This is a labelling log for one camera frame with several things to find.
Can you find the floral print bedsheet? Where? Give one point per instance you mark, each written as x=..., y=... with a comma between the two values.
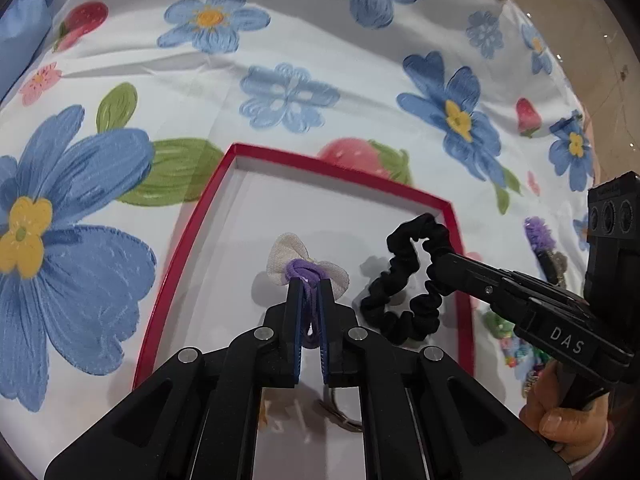
x=325, y=50

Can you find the red shallow box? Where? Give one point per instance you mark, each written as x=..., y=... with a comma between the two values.
x=280, y=200

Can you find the black scrunchie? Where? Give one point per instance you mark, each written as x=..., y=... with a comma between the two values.
x=400, y=262

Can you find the wristwatch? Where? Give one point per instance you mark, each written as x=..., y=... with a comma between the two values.
x=345, y=421

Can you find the person's right hand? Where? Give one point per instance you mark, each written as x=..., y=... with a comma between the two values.
x=547, y=417

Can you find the purple flower hair clip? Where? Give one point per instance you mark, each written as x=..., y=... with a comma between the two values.
x=537, y=232

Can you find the blue pillow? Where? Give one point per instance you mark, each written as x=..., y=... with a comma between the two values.
x=25, y=35

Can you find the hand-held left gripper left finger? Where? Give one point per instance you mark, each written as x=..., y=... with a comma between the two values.
x=296, y=320

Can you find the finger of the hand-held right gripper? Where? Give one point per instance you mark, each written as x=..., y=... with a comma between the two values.
x=475, y=290
x=525, y=282

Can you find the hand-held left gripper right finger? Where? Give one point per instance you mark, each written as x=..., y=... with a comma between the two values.
x=324, y=330

